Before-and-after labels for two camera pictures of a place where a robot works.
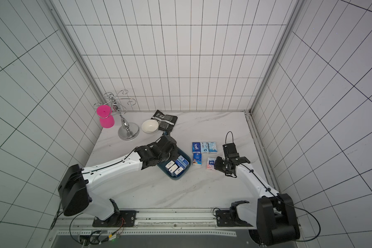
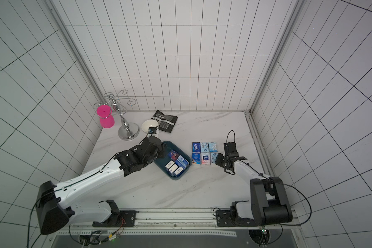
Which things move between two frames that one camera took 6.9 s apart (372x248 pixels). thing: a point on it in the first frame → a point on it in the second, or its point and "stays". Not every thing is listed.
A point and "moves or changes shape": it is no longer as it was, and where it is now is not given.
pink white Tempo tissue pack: (210, 163) moves or changes shape
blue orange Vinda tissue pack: (197, 158) stays
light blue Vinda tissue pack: (204, 148) stays
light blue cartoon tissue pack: (213, 147) stays
